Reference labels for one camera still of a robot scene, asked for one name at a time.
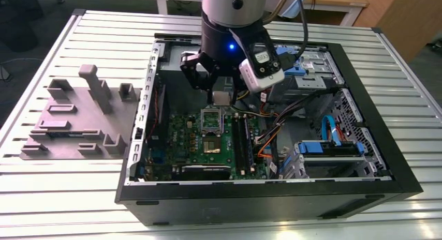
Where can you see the metal disk bay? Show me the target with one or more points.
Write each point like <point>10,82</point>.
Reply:
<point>334,159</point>

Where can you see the CPU socket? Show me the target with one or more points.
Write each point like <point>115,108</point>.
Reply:
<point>211,144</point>

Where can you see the black graphics card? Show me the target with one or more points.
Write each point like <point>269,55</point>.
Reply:
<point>203,171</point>

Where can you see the green motherboard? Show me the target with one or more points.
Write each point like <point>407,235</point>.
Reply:
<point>185,157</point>

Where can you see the wooden desk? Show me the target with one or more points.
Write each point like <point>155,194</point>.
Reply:
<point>339,0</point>

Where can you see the silver square CPU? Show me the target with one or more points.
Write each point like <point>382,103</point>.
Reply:
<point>221,98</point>

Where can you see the grey power supply unit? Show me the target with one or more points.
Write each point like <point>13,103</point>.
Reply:
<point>172,90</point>

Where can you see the RAM stick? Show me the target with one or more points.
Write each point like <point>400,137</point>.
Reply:
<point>249,144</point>
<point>68,134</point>

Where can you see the brown wooden cabinet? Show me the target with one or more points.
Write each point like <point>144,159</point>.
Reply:
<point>407,22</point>

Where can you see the grey parts rack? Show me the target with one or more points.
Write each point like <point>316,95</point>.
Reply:
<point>83,116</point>

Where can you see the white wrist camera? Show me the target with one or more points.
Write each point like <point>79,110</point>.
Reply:
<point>259,83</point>

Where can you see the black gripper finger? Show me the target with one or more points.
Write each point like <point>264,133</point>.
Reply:
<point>197,77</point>
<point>237,87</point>

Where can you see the blue plastic drive bracket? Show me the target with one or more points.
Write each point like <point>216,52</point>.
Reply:
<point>298,69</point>

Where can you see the black PC case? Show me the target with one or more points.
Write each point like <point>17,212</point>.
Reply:
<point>241,206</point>

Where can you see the metal drive cage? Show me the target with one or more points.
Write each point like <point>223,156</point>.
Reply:
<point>303,84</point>

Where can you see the blue disk carrier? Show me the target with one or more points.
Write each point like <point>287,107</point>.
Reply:
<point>312,148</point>

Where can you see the black RAM slot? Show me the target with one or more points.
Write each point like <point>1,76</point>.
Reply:
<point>243,141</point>
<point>237,141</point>

